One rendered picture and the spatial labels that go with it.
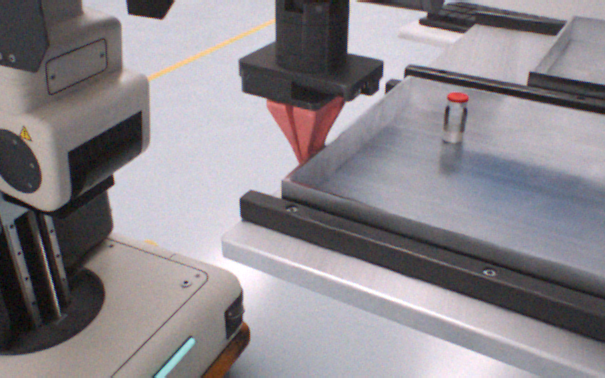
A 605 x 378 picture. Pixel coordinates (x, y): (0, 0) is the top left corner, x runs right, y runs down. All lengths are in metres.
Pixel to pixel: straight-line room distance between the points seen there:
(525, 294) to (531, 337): 0.03
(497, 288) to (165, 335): 0.95
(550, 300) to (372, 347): 1.24
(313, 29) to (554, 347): 0.27
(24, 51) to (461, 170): 0.54
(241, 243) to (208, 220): 1.62
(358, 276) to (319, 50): 0.17
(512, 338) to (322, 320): 1.31
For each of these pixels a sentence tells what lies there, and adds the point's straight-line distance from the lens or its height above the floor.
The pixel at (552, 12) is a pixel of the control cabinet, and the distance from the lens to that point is 1.38.
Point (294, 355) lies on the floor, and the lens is 1.63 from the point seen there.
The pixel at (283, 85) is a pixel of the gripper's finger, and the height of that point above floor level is 0.98.
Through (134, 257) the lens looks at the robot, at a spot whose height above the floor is 0.28.
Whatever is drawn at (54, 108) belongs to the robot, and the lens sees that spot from 0.97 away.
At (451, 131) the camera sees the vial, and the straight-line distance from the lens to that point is 0.64.
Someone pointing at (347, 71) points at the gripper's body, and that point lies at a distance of 0.50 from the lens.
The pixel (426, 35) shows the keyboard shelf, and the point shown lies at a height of 0.80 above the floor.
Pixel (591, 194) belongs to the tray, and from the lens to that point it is 0.60.
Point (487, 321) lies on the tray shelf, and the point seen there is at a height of 0.88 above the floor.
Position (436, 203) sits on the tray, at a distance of 0.54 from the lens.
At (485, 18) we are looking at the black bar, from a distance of 1.04.
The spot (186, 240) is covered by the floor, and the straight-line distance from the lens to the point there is 2.03.
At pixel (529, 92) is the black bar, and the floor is 0.90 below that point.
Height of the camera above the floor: 1.17
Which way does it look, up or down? 30 degrees down
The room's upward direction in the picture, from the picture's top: straight up
